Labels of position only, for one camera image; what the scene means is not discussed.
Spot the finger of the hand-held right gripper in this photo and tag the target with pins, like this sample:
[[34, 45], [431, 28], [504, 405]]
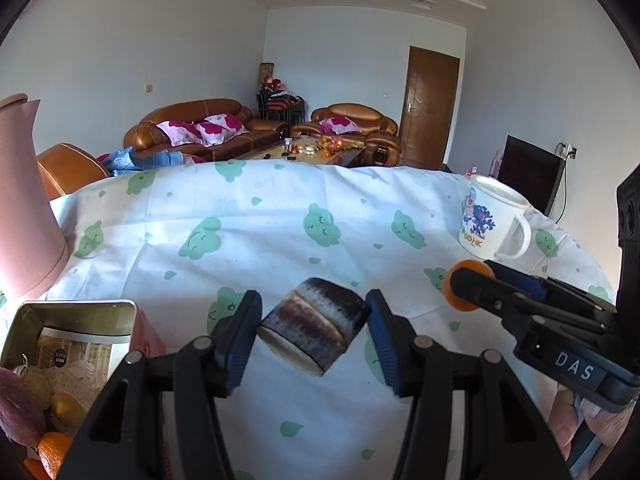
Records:
[[517, 280], [480, 292]]

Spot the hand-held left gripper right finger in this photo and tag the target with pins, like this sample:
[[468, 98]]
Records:
[[385, 340]]

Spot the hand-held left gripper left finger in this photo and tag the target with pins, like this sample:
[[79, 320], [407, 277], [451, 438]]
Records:
[[242, 340]]

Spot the small orange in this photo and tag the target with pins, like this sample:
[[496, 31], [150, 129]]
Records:
[[460, 306]]

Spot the dark purple sugarcane piece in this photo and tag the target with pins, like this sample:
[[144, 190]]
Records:
[[315, 320]]

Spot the pink tin box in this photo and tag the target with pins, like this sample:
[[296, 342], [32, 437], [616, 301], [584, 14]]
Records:
[[145, 340]]

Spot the bright yellow citrus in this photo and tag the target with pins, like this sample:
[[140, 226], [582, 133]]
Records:
[[65, 410]]

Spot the small dull yellow citrus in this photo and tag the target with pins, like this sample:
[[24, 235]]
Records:
[[37, 385]]

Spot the large orange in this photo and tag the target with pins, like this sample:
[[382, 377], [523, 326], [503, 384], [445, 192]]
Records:
[[52, 452]]

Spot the medium orange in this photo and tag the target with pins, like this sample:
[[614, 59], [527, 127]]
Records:
[[32, 468]]

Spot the person's right hand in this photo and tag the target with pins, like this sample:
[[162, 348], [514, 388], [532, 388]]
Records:
[[562, 420]]

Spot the white mug with blue print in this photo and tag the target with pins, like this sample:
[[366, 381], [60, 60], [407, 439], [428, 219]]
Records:
[[492, 220]]

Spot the black television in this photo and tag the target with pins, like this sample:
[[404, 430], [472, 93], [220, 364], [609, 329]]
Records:
[[527, 170]]

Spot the brown leather armchair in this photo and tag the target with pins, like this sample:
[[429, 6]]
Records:
[[380, 135]]

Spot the wooden coffee table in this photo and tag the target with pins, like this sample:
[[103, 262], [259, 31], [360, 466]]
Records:
[[265, 152]]

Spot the brown wooden door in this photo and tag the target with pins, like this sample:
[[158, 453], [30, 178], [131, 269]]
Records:
[[430, 110]]

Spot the blue checked clothes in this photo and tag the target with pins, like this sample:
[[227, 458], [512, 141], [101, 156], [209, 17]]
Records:
[[150, 160]]

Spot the pink floral pillow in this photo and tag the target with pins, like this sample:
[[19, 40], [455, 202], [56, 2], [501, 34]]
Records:
[[225, 125], [340, 124], [177, 132]]

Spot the brown leather sofa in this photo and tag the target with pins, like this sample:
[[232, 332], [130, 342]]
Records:
[[145, 132]]

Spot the stacked black chairs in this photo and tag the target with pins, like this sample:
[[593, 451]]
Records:
[[280, 105]]

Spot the brown leather chair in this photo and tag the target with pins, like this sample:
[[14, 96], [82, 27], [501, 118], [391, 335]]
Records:
[[70, 170]]

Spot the pink electric kettle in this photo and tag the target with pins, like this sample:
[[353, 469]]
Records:
[[25, 210]]

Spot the tall brown corner decoration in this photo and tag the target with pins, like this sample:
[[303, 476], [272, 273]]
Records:
[[266, 71]]

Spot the wall socket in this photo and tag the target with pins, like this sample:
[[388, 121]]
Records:
[[567, 150]]

